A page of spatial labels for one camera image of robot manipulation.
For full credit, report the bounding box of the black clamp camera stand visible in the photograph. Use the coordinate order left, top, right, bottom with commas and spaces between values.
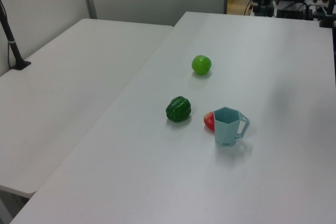
318, 0, 336, 28

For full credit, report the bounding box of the red and yellow toy peach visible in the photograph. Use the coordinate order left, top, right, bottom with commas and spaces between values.
203, 111, 216, 132

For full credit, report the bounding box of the dark green toy bell pepper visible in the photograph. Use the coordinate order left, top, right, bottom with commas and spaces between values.
165, 95, 192, 123

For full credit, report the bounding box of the teal hexagonal plastic mug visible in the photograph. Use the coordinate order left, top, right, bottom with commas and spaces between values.
214, 106, 250, 147

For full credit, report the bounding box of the light green toy apple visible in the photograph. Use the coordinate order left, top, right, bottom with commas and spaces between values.
191, 55, 212, 76

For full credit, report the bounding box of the black pole stand with base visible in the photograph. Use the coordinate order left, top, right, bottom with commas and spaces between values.
0, 0, 32, 71

